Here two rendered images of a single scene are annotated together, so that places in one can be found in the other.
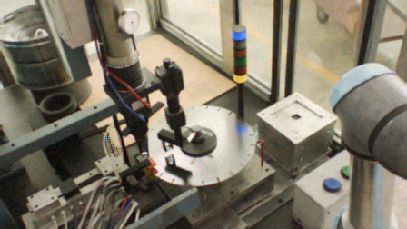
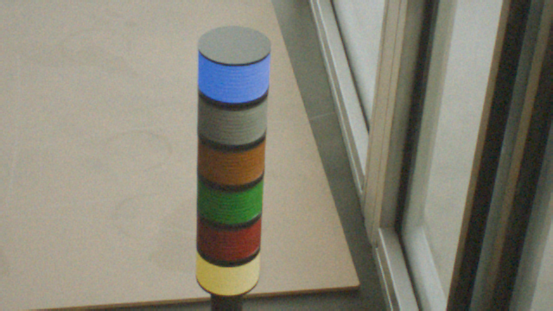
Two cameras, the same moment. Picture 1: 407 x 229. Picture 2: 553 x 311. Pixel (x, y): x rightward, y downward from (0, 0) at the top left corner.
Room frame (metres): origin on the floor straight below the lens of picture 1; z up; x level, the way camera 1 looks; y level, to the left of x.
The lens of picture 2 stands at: (0.60, -0.40, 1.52)
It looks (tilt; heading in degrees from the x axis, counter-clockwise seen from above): 36 degrees down; 23
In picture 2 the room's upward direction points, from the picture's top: 3 degrees clockwise
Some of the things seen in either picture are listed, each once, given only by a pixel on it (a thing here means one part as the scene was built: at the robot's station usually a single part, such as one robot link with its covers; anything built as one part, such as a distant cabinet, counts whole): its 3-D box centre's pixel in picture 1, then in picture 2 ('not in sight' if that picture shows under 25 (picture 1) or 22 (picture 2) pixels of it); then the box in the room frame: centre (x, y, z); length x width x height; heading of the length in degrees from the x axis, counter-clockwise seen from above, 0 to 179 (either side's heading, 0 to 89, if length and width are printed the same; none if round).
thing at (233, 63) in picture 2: (239, 32); (233, 65); (1.15, -0.13, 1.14); 0.05 x 0.04 x 0.03; 31
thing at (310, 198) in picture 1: (342, 187); not in sight; (0.78, -0.37, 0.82); 0.28 x 0.11 x 0.15; 121
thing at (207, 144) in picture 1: (197, 138); not in sight; (0.89, 0.03, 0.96); 0.11 x 0.11 x 0.03
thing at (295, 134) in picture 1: (294, 134); not in sight; (1.02, -0.29, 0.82); 0.18 x 0.18 x 0.15; 31
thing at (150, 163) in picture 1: (139, 174); not in sight; (0.79, 0.19, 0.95); 0.10 x 0.03 x 0.07; 121
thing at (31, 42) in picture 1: (50, 61); not in sight; (1.46, 0.58, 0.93); 0.31 x 0.31 x 0.36
